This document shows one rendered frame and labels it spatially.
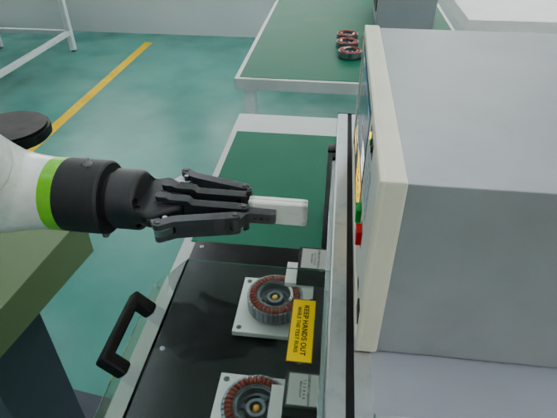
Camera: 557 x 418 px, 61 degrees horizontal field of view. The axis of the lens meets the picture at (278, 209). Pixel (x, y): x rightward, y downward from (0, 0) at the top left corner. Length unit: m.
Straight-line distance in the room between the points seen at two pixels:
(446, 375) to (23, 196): 0.50
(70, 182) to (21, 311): 0.54
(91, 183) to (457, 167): 0.40
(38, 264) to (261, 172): 0.69
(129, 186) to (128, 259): 1.80
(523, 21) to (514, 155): 0.95
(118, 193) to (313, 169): 0.97
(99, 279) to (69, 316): 0.22
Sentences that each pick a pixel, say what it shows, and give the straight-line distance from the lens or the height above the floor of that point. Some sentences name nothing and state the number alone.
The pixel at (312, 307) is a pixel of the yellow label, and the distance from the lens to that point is 0.61.
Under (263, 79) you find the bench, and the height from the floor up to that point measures 0.75.
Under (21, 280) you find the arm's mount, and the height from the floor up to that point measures 0.84.
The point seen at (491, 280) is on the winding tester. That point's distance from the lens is 0.45.
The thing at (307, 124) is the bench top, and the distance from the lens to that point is 1.75.
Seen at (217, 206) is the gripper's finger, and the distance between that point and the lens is 0.56.
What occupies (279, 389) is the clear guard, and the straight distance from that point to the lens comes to 0.54.
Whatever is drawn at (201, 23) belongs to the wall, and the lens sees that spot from 5.52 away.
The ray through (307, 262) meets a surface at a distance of 0.88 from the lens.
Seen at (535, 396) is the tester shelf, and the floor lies 1.11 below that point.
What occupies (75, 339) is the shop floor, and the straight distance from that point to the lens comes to 2.10.
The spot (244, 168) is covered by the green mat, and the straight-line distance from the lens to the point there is 1.48.
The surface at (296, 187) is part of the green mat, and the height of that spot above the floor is 0.75.
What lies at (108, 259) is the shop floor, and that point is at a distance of 2.40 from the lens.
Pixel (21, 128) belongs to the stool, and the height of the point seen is 0.56.
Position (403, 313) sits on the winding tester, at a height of 1.17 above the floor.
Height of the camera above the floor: 1.52
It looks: 36 degrees down
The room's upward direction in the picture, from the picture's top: straight up
